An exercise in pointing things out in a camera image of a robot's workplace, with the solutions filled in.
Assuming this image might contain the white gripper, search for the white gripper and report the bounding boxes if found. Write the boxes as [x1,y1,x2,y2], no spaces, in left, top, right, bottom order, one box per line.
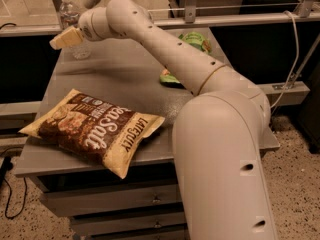
[49,7,115,50]

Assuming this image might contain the clear plastic water bottle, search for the clear plastic water bottle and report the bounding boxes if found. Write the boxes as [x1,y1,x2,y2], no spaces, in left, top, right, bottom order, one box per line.
[59,0,91,60]

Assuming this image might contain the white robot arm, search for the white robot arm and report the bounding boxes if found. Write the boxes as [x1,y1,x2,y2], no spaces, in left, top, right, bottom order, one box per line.
[50,0,278,240]

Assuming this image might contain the brown sea salt chip bag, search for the brown sea salt chip bag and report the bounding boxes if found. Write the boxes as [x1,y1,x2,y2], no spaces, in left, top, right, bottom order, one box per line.
[20,89,165,178]

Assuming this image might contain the green rice chip bag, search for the green rice chip bag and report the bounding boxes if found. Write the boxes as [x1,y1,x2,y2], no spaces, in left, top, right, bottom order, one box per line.
[159,31,213,86]

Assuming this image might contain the grey drawer cabinet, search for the grey drawer cabinet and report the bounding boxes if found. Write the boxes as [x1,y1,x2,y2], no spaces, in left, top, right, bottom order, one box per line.
[14,27,280,240]

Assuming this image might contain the top grey drawer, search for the top grey drawer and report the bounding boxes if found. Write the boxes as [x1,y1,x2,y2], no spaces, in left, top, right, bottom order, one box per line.
[40,179,181,217]

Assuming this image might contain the grey drawer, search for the grey drawer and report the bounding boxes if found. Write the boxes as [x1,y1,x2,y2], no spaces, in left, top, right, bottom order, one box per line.
[71,212,186,236]
[90,225,190,240]
[40,179,181,217]

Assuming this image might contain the middle grey drawer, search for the middle grey drawer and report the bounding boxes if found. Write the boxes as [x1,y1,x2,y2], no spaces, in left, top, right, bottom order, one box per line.
[71,212,186,236]

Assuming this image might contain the bottom grey drawer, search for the bottom grey drawer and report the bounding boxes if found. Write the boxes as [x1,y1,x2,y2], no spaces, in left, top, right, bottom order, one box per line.
[90,225,190,240]

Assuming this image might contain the grey metal rail frame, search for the grey metal rail frame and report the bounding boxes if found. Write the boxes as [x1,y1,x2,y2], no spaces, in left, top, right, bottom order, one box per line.
[0,0,319,37]

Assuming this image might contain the black cable on floor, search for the black cable on floor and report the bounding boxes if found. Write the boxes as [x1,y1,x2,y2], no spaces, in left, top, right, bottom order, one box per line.
[0,147,28,220]

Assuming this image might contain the white cable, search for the white cable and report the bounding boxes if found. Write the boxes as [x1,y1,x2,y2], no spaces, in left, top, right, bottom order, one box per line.
[269,10,300,110]

